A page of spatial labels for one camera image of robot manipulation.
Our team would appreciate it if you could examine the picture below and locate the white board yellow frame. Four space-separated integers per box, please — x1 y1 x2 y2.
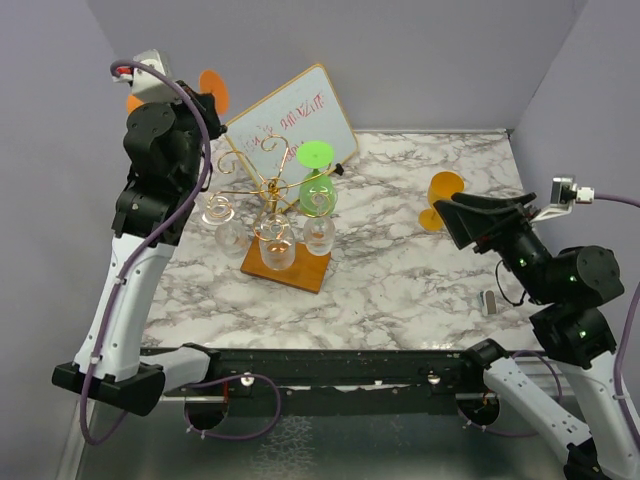
226 64 358 184

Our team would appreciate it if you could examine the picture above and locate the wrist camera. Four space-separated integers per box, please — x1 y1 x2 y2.
532 175 595 223
112 49 174 103

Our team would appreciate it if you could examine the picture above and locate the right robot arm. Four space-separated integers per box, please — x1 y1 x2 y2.
434 193 639 479

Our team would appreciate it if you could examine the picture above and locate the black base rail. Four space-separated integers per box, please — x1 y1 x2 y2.
170 348 487 416

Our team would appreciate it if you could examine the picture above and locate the gold wire glass rack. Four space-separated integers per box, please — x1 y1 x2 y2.
199 149 331 293

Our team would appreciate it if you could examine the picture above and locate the clear glass hanging on rack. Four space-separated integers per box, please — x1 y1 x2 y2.
303 193 336 257

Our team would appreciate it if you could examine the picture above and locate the orange plastic wine glass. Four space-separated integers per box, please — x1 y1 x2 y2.
125 69 231 116

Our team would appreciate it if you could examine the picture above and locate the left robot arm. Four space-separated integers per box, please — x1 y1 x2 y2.
52 87 226 416

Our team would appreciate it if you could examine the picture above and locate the yellow plastic wine glass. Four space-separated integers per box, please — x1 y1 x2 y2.
418 171 465 231

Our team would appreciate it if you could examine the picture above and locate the clear ribbed goblet glass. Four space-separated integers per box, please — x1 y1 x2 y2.
254 213 296 271

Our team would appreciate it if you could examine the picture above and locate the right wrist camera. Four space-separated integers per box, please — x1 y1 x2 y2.
532 175 595 223

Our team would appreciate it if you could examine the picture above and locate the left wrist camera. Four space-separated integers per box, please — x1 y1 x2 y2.
112 49 174 103

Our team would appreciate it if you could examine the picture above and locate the small grey block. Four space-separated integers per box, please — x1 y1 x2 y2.
479 290 498 316

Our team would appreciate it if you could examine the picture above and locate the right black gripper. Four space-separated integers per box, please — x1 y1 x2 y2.
434 189 558 301

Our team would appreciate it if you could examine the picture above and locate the green plastic wine glass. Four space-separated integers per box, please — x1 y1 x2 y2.
296 140 337 216

